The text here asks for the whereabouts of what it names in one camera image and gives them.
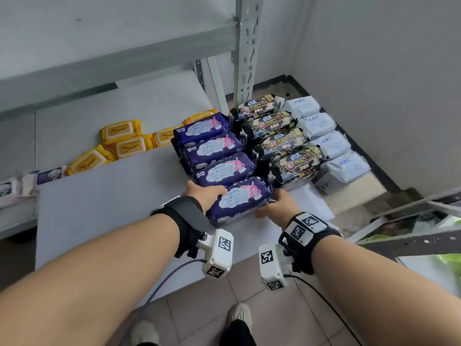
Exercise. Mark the person's right hand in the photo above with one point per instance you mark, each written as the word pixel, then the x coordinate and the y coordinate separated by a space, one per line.
pixel 284 210

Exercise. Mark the person's left hand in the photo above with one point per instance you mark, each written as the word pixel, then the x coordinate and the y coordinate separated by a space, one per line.
pixel 203 194

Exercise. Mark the white metal shelf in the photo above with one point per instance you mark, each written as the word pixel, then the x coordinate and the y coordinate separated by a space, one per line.
pixel 108 50

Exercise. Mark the person's right forearm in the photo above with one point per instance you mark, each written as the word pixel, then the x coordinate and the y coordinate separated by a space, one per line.
pixel 389 295

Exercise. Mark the person's left forearm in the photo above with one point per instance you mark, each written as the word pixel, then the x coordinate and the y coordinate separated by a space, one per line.
pixel 83 284

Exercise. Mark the person's right beige shoe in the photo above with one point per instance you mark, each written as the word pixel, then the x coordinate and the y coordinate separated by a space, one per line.
pixel 239 313

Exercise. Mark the person's beige shoe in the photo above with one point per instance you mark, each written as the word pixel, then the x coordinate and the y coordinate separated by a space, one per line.
pixel 144 333
pixel 239 313

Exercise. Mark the person's black trousers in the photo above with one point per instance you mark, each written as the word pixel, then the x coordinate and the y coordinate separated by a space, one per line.
pixel 241 335

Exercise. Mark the person's left beige shoe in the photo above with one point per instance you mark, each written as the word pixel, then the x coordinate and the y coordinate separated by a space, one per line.
pixel 144 333

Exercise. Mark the white marker plate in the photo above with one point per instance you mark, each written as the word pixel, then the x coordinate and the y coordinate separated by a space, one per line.
pixel 306 227

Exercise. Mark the white rectangular board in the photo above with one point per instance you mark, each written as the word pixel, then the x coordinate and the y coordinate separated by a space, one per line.
pixel 108 212

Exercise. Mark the green mesh bag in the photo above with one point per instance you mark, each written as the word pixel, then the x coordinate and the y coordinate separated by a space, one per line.
pixel 450 263

